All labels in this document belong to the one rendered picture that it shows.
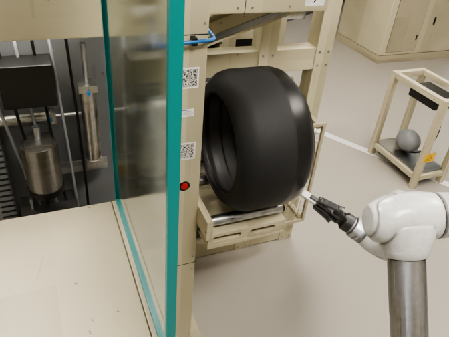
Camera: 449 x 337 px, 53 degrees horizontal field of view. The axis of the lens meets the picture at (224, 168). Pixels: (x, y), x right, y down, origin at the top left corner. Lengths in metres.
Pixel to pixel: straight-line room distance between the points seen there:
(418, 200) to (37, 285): 0.98
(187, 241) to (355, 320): 1.26
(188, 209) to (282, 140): 0.50
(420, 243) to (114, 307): 0.78
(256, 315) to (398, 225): 1.57
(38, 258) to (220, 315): 1.61
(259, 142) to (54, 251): 0.75
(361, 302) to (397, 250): 1.66
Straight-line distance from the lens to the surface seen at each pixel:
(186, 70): 1.51
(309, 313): 2.77
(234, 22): 1.97
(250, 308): 2.71
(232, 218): 1.85
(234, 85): 1.65
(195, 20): 1.46
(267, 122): 1.57
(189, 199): 1.80
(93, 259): 1.18
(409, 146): 4.13
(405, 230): 1.26
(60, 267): 1.18
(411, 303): 1.33
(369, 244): 1.85
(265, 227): 1.96
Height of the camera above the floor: 2.11
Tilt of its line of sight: 34 degrees down
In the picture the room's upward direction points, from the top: 6 degrees clockwise
